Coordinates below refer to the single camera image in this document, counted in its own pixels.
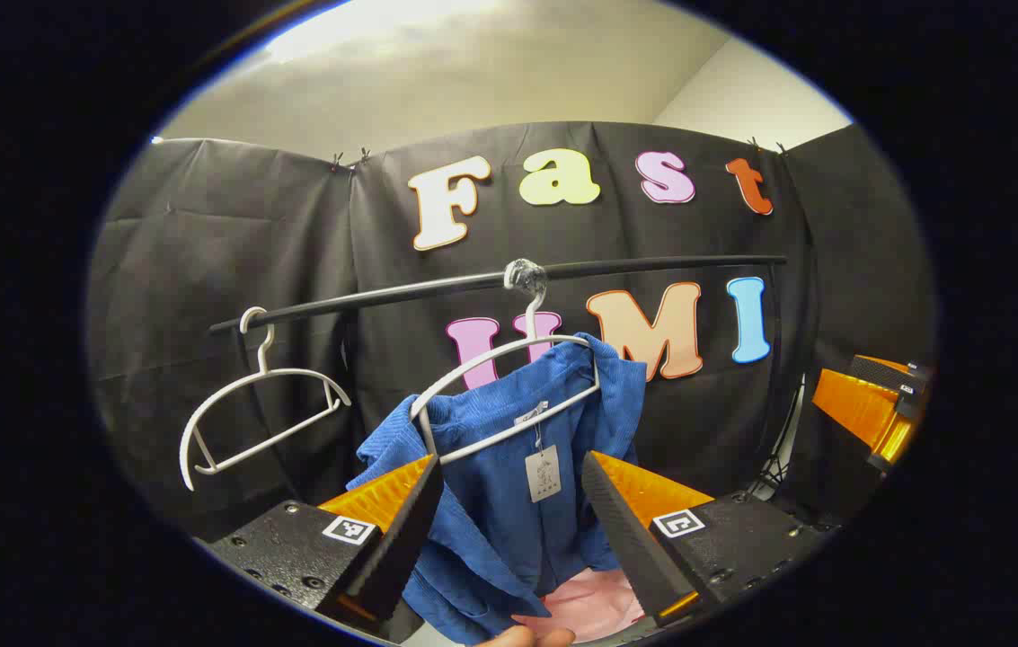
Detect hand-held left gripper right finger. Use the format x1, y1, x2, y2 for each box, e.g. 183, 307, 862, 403
580, 451, 833, 629

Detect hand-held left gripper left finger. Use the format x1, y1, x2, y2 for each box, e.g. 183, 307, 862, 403
194, 454, 445, 624

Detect blue corduroy shirt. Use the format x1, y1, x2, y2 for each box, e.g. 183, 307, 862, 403
347, 334, 649, 646

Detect white plastic hanger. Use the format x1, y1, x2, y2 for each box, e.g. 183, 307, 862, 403
179, 307, 352, 492

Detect white hanger with taped hook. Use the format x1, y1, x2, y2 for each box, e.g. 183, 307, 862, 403
410, 259, 601, 464

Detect black backdrop cloth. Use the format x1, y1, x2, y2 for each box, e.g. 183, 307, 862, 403
86, 121, 936, 540

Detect black cables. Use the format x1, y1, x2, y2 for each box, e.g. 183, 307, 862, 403
756, 377, 806, 500

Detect black clothes rail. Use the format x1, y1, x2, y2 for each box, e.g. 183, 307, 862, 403
208, 254, 788, 450

